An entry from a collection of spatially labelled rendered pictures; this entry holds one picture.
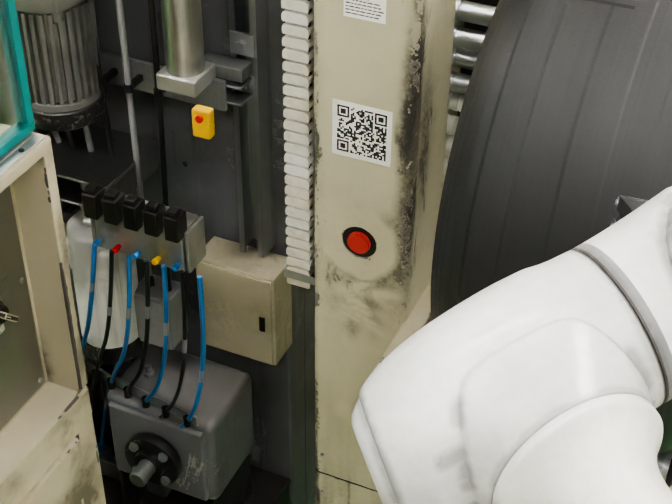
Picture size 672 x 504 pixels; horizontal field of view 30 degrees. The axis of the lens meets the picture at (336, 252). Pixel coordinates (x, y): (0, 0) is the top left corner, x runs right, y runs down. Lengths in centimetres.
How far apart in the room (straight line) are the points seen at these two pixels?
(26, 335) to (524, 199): 65
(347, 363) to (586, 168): 61
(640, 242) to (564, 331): 7
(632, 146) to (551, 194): 9
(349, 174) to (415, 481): 87
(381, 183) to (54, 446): 52
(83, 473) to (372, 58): 66
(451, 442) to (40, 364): 100
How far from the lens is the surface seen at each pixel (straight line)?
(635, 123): 119
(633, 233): 71
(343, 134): 147
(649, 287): 69
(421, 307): 163
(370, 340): 165
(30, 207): 145
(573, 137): 119
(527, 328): 67
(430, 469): 66
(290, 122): 151
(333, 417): 177
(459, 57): 185
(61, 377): 161
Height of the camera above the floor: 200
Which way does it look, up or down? 38 degrees down
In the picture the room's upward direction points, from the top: 1 degrees clockwise
